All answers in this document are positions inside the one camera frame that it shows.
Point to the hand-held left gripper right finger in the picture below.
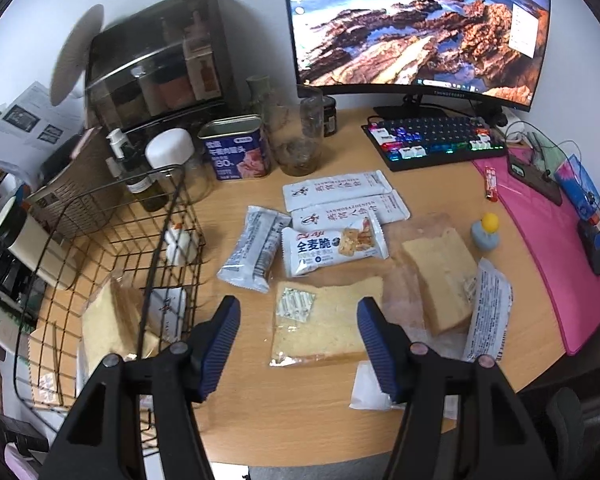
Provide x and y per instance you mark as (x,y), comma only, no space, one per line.
(380,355)

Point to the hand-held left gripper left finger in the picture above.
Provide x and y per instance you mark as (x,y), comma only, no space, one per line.
(220,350)

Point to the bagged bread slice with desiccant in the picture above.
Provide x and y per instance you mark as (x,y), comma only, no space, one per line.
(330,320)

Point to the large bagged bread slice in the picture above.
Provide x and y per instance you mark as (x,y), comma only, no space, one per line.
(110,330)

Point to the small white toy figure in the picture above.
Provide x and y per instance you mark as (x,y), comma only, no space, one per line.
(180,245)

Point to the white teal-edged packet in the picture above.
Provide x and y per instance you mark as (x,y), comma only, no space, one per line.
(490,305)

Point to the thick bread in clear bag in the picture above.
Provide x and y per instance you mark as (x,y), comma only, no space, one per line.
(442,280)

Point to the blue-grey cookie packet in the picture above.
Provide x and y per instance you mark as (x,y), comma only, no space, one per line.
(255,250)

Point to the white cracker packet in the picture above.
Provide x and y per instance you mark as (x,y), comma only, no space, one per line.
(330,250)

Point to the blue and yellow duck toy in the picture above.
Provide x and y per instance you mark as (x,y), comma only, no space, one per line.
(485,235)

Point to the kraft spiral notebook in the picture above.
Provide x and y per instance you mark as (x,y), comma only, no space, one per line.
(45,360)

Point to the dark office chair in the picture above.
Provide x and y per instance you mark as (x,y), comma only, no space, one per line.
(570,410)

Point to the blue luncheon meat can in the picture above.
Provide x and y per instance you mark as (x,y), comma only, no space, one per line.
(235,152)

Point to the dark pump bottle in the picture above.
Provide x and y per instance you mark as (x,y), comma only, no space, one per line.
(135,170)

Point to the pink desk mat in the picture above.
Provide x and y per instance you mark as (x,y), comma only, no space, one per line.
(555,260)

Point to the glass jar with white lid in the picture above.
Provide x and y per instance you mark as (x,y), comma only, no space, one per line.
(177,155)

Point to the brown woven storage basket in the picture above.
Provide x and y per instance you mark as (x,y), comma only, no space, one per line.
(65,200)

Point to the white tumbler with black rim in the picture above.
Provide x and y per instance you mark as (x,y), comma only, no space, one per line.
(30,245)

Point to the backlit mechanical keyboard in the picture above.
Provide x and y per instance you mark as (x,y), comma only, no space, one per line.
(430,140)

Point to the wide glass cup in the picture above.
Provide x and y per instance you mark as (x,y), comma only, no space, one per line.
(295,140)

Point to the black phone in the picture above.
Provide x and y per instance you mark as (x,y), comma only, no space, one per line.
(535,172)

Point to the small dark jar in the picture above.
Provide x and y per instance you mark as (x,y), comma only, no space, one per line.
(329,117)

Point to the narrow glass cup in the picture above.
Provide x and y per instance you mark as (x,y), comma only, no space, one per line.
(311,110)

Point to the tall glass cup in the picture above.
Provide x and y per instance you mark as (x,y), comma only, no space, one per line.
(257,92)

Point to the blue tissue pack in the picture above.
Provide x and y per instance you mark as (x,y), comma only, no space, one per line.
(577,185)

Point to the white charger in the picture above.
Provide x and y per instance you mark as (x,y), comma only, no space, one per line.
(517,132)

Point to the green translucent pouch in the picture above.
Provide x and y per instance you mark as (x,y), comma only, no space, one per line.
(547,147)

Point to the dark acrylic cosmetics cabinet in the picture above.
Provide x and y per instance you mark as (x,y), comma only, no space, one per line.
(155,60)

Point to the printed paper sheets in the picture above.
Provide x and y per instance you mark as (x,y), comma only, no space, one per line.
(25,125)

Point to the curved computer monitor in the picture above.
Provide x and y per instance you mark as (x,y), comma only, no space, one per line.
(415,25)

